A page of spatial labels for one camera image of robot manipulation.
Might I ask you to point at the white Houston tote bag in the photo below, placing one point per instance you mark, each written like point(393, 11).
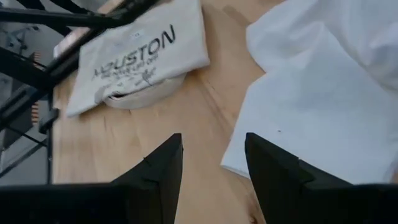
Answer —
point(140, 56)

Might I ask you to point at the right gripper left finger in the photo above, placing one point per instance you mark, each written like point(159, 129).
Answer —
point(93, 205)

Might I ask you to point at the white garment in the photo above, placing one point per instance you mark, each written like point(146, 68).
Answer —
point(311, 109)

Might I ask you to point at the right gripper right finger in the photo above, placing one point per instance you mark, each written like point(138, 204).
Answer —
point(311, 205)

